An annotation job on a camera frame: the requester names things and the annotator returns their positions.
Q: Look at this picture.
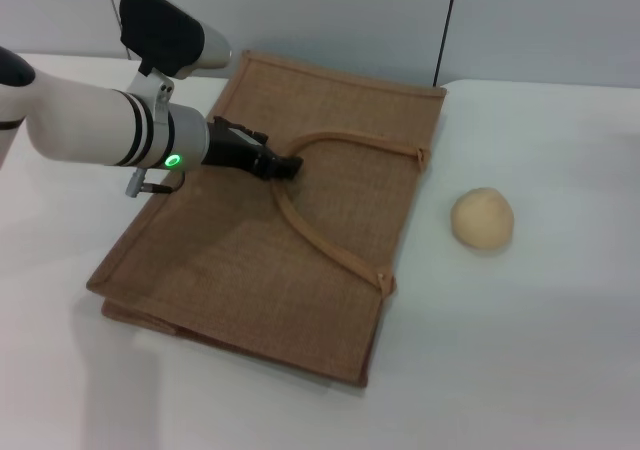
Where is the brown woven handbag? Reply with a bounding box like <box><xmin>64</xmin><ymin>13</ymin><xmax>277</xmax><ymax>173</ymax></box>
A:
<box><xmin>85</xmin><ymin>48</ymin><xmax>448</xmax><ymax>389</ymax></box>

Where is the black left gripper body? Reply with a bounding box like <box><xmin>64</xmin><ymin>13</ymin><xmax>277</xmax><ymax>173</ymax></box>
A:
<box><xmin>201</xmin><ymin>115</ymin><xmax>275</xmax><ymax>180</ymax></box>

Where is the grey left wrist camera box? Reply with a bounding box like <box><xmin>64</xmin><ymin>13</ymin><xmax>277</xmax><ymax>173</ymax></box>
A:
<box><xmin>118</xmin><ymin>0</ymin><xmax>234</xmax><ymax>81</ymax></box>

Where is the round beige egg yolk pastry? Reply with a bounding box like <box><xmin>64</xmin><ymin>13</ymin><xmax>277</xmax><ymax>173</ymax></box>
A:
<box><xmin>450</xmin><ymin>186</ymin><xmax>516</xmax><ymax>254</ymax></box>

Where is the left wrist cable with plug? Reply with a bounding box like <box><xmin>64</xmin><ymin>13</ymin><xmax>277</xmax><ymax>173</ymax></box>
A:
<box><xmin>124</xmin><ymin>167</ymin><xmax>187</xmax><ymax>198</ymax></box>

